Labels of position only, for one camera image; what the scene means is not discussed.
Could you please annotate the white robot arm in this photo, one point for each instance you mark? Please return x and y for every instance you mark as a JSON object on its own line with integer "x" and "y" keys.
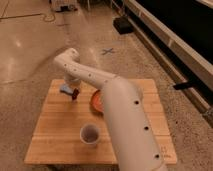
{"x": 132, "y": 138}

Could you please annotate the white cup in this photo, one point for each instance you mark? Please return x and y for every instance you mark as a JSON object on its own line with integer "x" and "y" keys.
{"x": 90, "y": 134}

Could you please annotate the wooden table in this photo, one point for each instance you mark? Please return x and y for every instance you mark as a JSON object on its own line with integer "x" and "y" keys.
{"x": 56, "y": 138}

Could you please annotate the orange plate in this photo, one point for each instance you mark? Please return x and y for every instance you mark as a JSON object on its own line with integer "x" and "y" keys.
{"x": 95, "y": 102}

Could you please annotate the black box on floor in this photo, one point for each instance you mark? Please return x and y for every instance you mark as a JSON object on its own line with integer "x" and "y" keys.
{"x": 122, "y": 25}

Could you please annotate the dark red pepper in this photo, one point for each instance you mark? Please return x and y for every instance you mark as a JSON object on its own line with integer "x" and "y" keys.
{"x": 75, "y": 94}

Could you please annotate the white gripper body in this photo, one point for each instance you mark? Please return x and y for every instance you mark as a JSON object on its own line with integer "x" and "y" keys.
{"x": 71, "y": 80}

